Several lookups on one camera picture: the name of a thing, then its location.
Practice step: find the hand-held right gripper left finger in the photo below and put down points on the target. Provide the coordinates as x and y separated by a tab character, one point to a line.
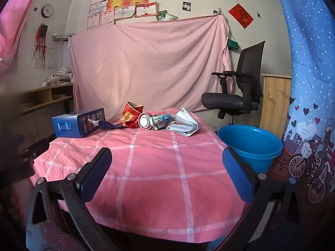
95	174

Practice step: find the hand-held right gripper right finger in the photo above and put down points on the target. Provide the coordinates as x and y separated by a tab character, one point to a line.
236	175

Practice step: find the blue plastic basin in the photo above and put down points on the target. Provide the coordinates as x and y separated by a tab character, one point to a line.
248	146

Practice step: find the dark blue plastic wrapper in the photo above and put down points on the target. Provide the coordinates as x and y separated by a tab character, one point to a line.
107	125

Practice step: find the red crushed paper carton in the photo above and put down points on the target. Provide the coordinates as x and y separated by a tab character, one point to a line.
130	115

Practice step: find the grey white plastic wrapper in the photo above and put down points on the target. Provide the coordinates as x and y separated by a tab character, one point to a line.
185	125

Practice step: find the red round tin box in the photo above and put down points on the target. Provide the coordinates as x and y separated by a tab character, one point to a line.
145	121

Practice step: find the blue and white packet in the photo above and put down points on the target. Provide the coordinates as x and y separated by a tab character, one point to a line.
162	121

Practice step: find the blue cardboard box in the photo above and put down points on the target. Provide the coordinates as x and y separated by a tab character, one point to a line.
76	124

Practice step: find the pink checked tablecloth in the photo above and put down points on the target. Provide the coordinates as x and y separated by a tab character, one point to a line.
157	175

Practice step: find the black office chair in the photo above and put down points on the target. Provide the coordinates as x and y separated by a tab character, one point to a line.
230	102

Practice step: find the wooden board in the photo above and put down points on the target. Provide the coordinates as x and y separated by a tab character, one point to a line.
274	104

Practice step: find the stack of papers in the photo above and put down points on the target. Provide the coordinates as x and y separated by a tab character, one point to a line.
56	79

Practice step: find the pink hanging sheet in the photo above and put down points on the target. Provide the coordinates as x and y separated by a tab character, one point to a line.
149	65

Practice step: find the red hanging ornament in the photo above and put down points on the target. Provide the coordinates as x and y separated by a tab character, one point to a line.
41	39

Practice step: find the blue dotted printed curtain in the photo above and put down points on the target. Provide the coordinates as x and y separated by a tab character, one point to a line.
311	70

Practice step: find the green hanging purse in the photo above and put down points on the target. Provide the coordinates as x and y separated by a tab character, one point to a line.
233	44

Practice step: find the pink curtain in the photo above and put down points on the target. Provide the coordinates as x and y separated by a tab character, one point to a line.
15	26

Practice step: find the wooden wall shelf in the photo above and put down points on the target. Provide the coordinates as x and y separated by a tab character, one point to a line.
42	95

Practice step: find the wall calendar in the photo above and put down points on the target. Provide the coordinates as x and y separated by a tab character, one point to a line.
51	60

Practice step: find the round wall clock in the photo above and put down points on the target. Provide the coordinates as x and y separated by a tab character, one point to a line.
47	10

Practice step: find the red paper wall decoration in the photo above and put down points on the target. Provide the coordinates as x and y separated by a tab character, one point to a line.
240	15

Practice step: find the group of wall certificates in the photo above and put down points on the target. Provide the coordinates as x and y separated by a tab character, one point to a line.
123	5

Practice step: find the green wall photos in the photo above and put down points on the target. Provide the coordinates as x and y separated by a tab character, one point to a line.
166	16

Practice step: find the small black-and-white wall photo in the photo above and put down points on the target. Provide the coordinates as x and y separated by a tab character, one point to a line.
186	6

